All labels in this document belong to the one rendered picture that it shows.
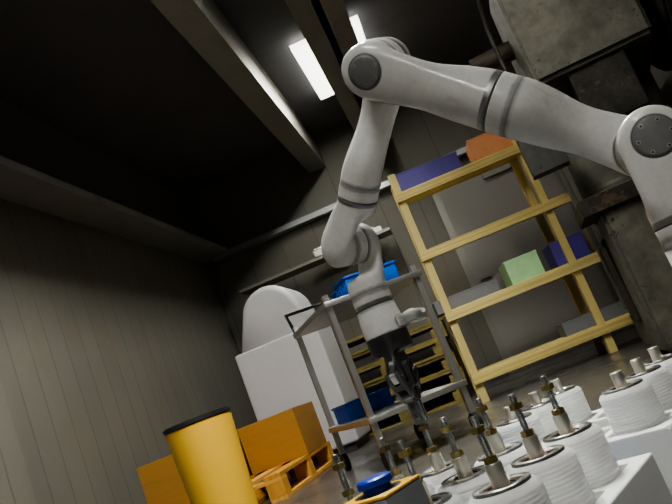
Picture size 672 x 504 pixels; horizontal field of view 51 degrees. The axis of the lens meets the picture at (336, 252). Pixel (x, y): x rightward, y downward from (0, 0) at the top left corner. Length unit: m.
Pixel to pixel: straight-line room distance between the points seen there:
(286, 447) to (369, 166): 3.95
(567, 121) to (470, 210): 6.69
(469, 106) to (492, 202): 6.71
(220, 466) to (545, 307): 4.61
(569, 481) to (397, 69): 0.62
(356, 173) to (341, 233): 0.11
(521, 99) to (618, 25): 3.30
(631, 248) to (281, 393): 3.10
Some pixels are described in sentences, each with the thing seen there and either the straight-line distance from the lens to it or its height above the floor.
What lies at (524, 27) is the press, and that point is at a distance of 4.34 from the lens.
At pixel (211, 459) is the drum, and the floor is 0.37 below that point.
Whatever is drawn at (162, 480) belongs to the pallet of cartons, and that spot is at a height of 0.36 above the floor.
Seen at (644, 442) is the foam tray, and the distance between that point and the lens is 1.36.
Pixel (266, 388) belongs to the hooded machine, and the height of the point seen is 0.71.
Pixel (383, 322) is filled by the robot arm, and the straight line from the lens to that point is 1.21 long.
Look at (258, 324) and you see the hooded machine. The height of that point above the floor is 1.23.
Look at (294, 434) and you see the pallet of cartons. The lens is 4.99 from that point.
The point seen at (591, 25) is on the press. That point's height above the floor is 1.79.
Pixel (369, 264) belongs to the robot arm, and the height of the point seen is 0.62.
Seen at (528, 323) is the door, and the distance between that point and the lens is 7.65.
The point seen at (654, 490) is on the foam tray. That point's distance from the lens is 1.15.
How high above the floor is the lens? 0.42
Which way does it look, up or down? 11 degrees up
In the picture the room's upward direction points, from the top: 22 degrees counter-clockwise
